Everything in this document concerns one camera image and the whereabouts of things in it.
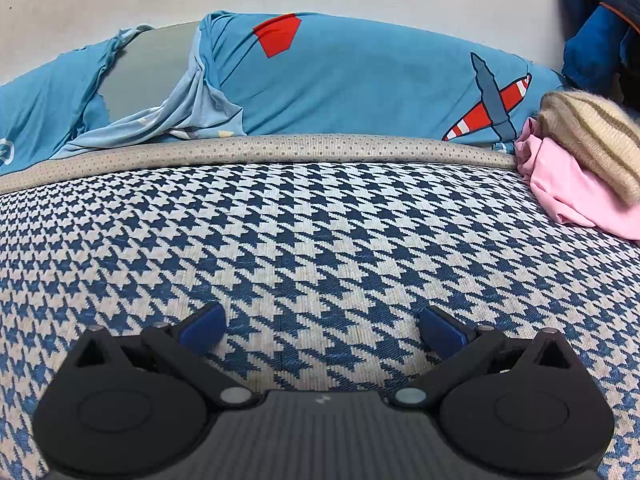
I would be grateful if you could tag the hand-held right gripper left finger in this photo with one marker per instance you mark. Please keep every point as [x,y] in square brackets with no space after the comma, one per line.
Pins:
[202,327]

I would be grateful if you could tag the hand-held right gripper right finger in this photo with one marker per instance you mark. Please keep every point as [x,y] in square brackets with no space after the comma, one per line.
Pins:
[440,327]

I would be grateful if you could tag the pink garment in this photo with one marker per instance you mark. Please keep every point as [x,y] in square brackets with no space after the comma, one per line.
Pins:
[565,185]

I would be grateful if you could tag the light blue cloth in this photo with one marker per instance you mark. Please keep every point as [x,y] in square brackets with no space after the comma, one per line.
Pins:
[150,127]

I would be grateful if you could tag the beige striped knit garment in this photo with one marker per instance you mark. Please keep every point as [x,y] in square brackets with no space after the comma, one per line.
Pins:
[590,135]

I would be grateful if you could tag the blue pillow with red patch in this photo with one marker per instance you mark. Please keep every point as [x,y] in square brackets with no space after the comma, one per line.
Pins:
[360,85]

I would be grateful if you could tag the grey cushion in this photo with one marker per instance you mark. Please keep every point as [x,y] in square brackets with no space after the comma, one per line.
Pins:
[150,70]

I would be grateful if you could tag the dark blue jacket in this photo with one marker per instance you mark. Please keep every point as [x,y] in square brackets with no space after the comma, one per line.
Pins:
[595,35]

